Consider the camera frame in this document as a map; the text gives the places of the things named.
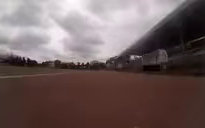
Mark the red running track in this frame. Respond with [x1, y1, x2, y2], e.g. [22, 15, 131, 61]
[0, 68, 205, 128]

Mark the grandstand building with roof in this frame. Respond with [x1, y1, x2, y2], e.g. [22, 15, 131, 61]
[105, 0, 205, 76]

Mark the row of trees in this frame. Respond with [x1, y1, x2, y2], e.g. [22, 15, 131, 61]
[4, 54, 108, 71]

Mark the white painted kerb line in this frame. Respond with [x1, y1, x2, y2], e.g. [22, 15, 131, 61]
[0, 71, 69, 80]

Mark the grass field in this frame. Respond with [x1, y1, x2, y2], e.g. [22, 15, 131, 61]
[0, 63, 74, 78]

